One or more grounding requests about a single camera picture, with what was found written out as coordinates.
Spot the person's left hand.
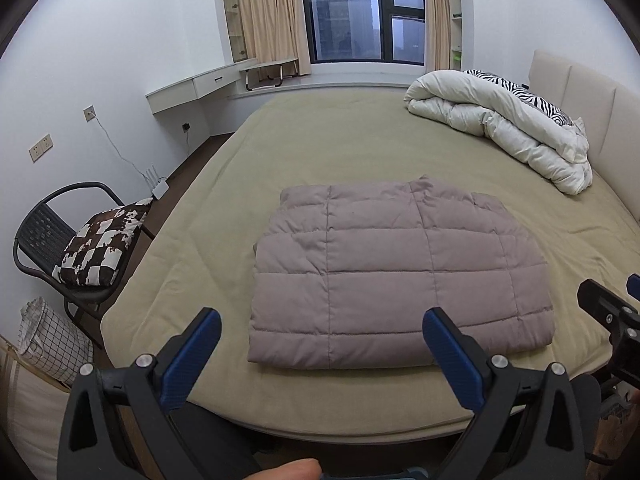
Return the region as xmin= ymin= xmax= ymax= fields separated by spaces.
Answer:
xmin=252 ymin=459 xmax=323 ymax=480

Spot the zebra print pillow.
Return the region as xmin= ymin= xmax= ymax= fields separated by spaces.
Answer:
xmin=460 ymin=68 xmax=576 ymax=126

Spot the cream padded headboard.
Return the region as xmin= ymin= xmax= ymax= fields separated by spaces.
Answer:
xmin=527 ymin=49 xmax=640 ymax=223

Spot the white duvet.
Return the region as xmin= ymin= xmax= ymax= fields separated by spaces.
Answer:
xmin=404 ymin=70 xmax=594 ymax=196

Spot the dark framed window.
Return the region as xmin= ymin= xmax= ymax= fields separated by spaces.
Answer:
xmin=298 ymin=0 xmax=427 ymax=66

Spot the brown white patterned cushion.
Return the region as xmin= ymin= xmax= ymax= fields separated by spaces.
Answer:
xmin=52 ymin=197 xmax=153 ymax=288

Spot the bed with beige sheet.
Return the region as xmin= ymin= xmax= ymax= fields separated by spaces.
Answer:
xmin=100 ymin=87 xmax=640 ymax=443

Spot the white grid laundry basket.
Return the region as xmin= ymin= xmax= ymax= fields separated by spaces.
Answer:
xmin=19 ymin=297 xmax=95 ymax=386

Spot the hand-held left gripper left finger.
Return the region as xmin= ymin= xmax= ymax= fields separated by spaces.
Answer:
xmin=57 ymin=307 xmax=222 ymax=480

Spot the black metal chair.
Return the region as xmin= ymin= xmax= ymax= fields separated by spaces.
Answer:
xmin=13 ymin=182 xmax=156 ymax=348

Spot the glass door cabinet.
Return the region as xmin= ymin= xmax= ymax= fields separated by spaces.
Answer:
xmin=220 ymin=0 xmax=248 ymax=63

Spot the thin grey cable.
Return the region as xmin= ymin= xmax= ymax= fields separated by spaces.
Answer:
xmin=91 ymin=115 xmax=156 ymax=186

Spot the white router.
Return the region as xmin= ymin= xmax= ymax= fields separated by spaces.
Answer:
xmin=145 ymin=164 xmax=170 ymax=200

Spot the beige curtain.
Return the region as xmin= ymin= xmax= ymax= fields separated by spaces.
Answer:
xmin=235 ymin=0 xmax=313 ymax=77
xmin=424 ymin=0 xmax=452 ymax=72

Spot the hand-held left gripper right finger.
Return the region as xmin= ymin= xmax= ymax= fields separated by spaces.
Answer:
xmin=422 ymin=307 xmax=586 ymax=480

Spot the white wall shelf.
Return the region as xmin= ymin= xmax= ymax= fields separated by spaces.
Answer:
xmin=449 ymin=0 xmax=463 ymax=71

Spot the small folding table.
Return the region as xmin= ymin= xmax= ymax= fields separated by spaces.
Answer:
xmin=240 ymin=58 xmax=300 ymax=92

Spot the taupe padded jacket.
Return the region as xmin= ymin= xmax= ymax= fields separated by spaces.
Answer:
xmin=247 ymin=175 xmax=557 ymax=371

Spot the white wall desk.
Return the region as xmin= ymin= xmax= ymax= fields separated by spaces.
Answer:
xmin=146 ymin=57 xmax=258 ymax=115

